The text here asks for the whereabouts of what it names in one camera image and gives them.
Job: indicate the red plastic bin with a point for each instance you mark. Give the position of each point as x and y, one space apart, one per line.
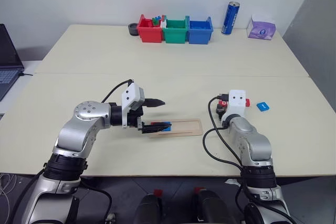
149 35

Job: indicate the blue letter t block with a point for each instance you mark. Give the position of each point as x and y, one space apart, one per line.
263 106

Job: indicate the red letter r block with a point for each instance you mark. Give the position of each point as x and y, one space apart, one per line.
155 123

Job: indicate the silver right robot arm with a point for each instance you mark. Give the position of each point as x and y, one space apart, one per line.
252 140

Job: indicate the blue toy brick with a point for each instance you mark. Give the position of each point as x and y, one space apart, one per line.
157 18

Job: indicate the blue letter o block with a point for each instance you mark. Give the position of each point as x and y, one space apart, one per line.
168 129

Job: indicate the tall blue drink can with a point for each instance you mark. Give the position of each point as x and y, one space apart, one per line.
230 19

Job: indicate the black round holder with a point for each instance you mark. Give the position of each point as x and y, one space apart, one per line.
132 31

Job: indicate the white paper scrap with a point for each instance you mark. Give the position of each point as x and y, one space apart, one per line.
231 181

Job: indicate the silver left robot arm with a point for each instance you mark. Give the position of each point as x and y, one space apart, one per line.
78 129

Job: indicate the red letter b block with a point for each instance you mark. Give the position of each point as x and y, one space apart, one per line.
224 102

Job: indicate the green plastic bin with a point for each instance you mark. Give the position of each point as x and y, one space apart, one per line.
174 36

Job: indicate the dark laptop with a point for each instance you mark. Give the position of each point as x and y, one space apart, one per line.
8 51

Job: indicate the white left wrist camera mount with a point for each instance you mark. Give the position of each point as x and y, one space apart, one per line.
131 94

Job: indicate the dark rounded shape red tab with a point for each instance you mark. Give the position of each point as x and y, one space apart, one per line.
210 208
148 208

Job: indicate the purple tissue box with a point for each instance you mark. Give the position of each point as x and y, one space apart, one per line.
261 31

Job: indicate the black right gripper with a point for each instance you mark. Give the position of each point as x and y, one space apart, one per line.
220 110

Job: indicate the long wooden tray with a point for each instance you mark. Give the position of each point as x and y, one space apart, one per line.
186 128

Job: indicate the blue plastic bin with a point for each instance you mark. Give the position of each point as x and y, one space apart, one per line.
199 36

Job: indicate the white plastic piece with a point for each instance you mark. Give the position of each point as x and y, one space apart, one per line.
164 23

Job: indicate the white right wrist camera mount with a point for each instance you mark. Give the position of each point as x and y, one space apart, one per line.
236 103

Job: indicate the red letter o block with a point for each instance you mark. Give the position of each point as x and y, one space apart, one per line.
247 102

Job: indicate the green toy brick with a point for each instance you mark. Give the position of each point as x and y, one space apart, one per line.
156 22

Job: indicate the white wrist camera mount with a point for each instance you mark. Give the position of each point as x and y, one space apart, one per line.
131 94
236 103

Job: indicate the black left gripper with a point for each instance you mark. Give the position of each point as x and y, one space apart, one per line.
134 119

